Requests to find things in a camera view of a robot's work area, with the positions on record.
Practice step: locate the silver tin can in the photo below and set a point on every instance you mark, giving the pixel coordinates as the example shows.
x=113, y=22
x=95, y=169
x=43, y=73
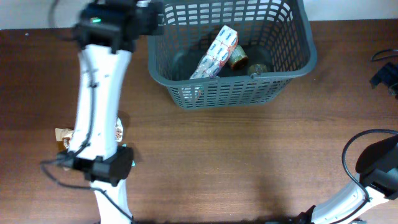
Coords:
x=257, y=69

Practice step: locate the teal wet wipes packet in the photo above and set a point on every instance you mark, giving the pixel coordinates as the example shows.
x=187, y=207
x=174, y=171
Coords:
x=133, y=162

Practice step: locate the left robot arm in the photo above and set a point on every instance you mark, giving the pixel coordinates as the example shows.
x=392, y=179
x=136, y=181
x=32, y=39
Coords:
x=106, y=33

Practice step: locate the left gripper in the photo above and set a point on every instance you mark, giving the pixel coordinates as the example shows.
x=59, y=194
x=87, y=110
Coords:
x=151, y=10

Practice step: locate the Kleenex tissue multipack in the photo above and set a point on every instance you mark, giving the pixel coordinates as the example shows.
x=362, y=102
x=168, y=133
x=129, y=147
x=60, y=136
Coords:
x=217, y=54

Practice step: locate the green lid glass jar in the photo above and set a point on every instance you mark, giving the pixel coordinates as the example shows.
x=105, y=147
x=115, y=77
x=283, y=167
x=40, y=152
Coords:
x=238, y=58

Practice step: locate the beige snack bag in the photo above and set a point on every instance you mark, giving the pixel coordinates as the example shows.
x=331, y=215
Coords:
x=63, y=136

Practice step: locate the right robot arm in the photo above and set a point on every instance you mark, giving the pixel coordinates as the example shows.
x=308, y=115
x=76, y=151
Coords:
x=374, y=183

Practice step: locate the grey plastic shopping basket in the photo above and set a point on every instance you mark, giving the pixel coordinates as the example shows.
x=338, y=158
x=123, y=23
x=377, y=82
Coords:
x=276, y=33

